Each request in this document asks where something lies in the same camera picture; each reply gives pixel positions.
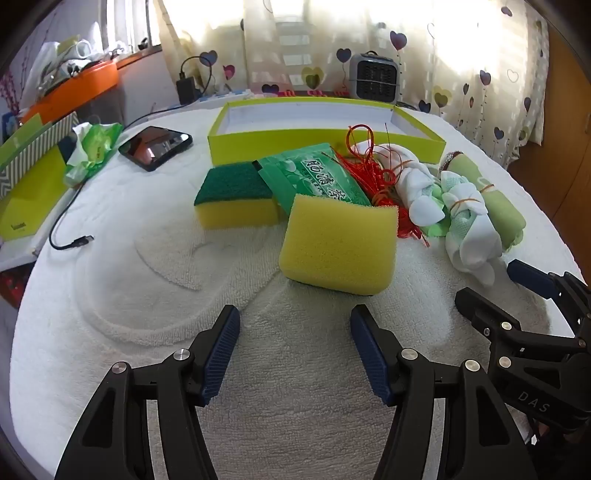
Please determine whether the white sock bundle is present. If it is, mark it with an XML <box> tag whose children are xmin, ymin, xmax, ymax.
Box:
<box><xmin>355</xmin><ymin>141</ymin><xmax>446</xmax><ymax>227</ymax></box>
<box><xmin>438</xmin><ymin>171</ymin><xmax>502</xmax><ymax>286</ymax></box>

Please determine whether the green tissue packet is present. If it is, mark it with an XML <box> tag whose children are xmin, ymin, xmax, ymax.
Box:
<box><xmin>64</xmin><ymin>122</ymin><xmax>124</xmax><ymax>188</ymax></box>

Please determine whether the black charger cable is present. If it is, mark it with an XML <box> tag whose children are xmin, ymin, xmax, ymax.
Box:
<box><xmin>48</xmin><ymin>55</ymin><xmax>218</xmax><ymax>251</ymax></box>

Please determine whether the pink flower branch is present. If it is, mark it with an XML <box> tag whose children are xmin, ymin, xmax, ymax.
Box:
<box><xmin>0</xmin><ymin>69</ymin><xmax>24</xmax><ymax>116</ymax></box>

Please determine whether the black smartphone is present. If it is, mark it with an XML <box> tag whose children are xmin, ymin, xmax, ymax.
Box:
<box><xmin>119</xmin><ymin>126</ymin><xmax>193</xmax><ymax>172</ymax></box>

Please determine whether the red string bundle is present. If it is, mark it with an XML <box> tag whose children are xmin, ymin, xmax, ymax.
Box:
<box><xmin>333</xmin><ymin>122</ymin><xmax>432</xmax><ymax>247</ymax></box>

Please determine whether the plaid cloth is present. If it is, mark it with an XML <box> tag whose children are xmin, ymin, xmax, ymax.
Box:
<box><xmin>259</xmin><ymin>88</ymin><xmax>352</xmax><ymax>99</ymax></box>

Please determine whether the green yellow scouring sponge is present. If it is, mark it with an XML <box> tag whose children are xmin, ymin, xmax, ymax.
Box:
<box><xmin>194</xmin><ymin>161</ymin><xmax>280</xmax><ymax>230</ymax></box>

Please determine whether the grey space heater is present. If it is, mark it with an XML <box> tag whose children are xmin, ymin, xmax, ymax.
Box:
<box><xmin>349</xmin><ymin>52</ymin><xmax>402</xmax><ymax>101</ymax></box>

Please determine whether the lime green flat box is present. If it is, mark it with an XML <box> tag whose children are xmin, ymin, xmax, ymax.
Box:
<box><xmin>0</xmin><ymin>141</ymin><xmax>70</xmax><ymax>241</ymax></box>

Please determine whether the white blue power strip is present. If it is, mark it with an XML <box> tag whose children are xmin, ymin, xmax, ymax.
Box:
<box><xmin>198</xmin><ymin>88</ymin><xmax>254</xmax><ymax>103</ymax></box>

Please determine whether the white plastic bag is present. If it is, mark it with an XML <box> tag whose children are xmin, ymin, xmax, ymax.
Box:
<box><xmin>23</xmin><ymin>41</ymin><xmax>63</xmax><ymax>100</ymax></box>

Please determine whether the lime green box tray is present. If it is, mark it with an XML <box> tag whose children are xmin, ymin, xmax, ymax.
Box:
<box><xmin>206</xmin><ymin>97</ymin><xmax>447</xmax><ymax>165</ymax></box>

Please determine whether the green towel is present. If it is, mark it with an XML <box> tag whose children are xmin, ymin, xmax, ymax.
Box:
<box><xmin>438</xmin><ymin>151</ymin><xmax>527</xmax><ymax>254</ymax></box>

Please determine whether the wooden cabinet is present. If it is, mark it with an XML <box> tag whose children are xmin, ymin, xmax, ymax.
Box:
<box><xmin>508</xmin><ymin>14</ymin><xmax>591</xmax><ymax>217</ymax></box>

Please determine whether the orange shelf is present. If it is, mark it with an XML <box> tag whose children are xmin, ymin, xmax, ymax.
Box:
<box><xmin>21</xmin><ymin>48</ymin><xmax>162</xmax><ymax>123</ymax></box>

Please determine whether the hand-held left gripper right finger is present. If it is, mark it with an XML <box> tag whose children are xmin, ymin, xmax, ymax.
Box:
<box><xmin>350</xmin><ymin>305</ymin><xmax>539</xmax><ymax>480</ymax></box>

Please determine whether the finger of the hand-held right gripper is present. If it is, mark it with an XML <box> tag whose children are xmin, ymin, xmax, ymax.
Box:
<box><xmin>506</xmin><ymin>259</ymin><xmax>591</xmax><ymax>340</ymax></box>
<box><xmin>455</xmin><ymin>287</ymin><xmax>578</xmax><ymax>370</ymax></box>

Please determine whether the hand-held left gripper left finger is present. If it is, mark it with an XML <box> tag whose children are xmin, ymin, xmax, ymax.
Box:
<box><xmin>54</xmin><ymin>305</ymin><xmax>241</xmax><ymax>480</ymax></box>

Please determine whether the white green mug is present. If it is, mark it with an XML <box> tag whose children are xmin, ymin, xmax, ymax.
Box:
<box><xmin>58</xmin><ymin>38</ymin><xmax>92</xmax><ymax>61</ymax></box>

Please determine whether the green tea packet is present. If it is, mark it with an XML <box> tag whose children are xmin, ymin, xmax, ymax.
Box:
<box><xmin>256</xmin><ymin>142</ymin><xmax>372</xmax><ymax>217</ymax></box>

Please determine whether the plain yellow sponge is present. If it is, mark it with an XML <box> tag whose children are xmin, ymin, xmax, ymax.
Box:
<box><xmin>279</xmin><ymin>194</ymin><xmax>399</xmax><ymax>296</ymax></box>

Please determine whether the grey chevron box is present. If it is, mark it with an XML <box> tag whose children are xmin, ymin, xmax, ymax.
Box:
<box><xmin>0</xmin><ymin>111</ymin><xmax>80</xmax><ymax>190</ymax></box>

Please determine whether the black charger adapter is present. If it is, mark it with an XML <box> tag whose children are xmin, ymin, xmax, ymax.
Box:
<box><xmin>177</xmin><ymin>76</ymin><xmax>200</xmax><ymax>105</ymax></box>

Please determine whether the heart print curtain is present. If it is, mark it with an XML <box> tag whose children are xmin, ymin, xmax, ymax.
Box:
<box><xmin>154</xmin><ymin>0</ymin><xmax>550</xmax><ymax>167</ymax></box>

